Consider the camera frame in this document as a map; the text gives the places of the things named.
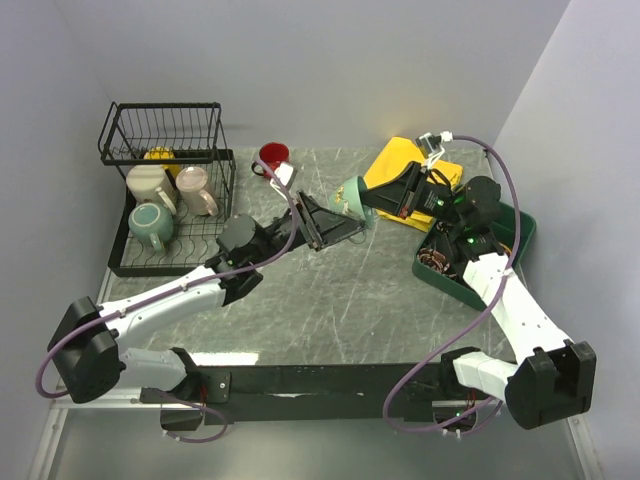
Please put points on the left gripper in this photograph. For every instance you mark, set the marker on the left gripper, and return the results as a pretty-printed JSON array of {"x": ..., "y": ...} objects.
[{"x": 322, "y": 227}]

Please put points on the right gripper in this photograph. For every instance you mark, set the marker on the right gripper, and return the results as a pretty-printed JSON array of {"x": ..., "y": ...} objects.
[{"x": 400, "y": 195}]

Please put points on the small teal cup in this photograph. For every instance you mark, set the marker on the small teal cup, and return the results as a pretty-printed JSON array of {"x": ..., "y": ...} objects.
[{"x": 346, "y": 200}]

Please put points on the red mug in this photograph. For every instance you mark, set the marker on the red mug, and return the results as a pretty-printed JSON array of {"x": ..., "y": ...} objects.
[{"x": 272, "y": 154}]

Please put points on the pink mug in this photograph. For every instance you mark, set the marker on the pink mug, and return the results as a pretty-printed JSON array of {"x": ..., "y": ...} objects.
[{"x": 195, "y": 189}]

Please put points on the speckled teal mug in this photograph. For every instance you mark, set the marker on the speckled teal mug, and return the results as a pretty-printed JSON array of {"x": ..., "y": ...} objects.
[{"x": 152, "y": 224}]

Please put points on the yellow enamel mug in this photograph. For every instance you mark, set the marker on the yellow enamel mug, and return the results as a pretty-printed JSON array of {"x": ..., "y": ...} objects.
[{"x": 164, "y": 153}]

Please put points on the floral mug green inside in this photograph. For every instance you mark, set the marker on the floral mug green inside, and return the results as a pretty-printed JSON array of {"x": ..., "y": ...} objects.
[{"x": 150, "y": 184}]

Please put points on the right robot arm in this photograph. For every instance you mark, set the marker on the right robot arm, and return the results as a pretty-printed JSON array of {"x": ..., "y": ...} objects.
[{"x": 552, "y": 377}]

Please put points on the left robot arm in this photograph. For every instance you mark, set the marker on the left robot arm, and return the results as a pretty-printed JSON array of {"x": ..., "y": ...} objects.
[{"x": 94, "y": 347}]

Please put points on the yellow folded cloth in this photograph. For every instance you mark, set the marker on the yellow folded cloth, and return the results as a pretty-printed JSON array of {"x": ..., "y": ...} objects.
[{"x": 391, "y": 162}]

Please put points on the green compartment organizer box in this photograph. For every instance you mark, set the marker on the green compartment organizer box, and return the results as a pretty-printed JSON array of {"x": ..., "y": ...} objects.
[{"x": 504, "y": 231}]

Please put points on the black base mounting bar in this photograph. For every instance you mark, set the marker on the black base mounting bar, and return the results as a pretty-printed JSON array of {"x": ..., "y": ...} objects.
[{"x": 301, "y": 392}]

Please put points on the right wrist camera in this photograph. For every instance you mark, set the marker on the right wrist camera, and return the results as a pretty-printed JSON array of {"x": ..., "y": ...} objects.
[{"x": 432, "y": 148}]

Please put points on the black wire dish rack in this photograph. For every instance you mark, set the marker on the black wire dish rack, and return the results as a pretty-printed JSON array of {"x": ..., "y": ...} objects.
[{"x": 195, "y": 133}]

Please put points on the aluminium rail frame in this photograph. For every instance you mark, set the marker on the aluminium rail frame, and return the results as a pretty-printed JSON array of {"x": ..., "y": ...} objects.
[{"x": 117, "y": 439}]

